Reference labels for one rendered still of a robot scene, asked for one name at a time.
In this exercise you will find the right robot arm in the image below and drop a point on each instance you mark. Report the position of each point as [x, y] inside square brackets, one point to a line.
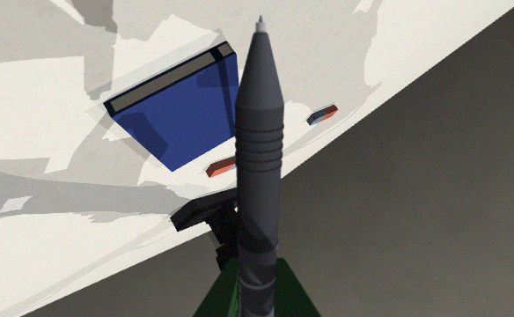
[223, 221]

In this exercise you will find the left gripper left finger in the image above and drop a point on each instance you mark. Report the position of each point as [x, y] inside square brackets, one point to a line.
[222, 299]

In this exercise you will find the dark grey ballpoint pen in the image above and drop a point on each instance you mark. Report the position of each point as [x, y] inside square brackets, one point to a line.
[259, 113]

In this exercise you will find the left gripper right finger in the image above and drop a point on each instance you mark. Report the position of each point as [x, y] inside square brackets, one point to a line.
[291, 299]

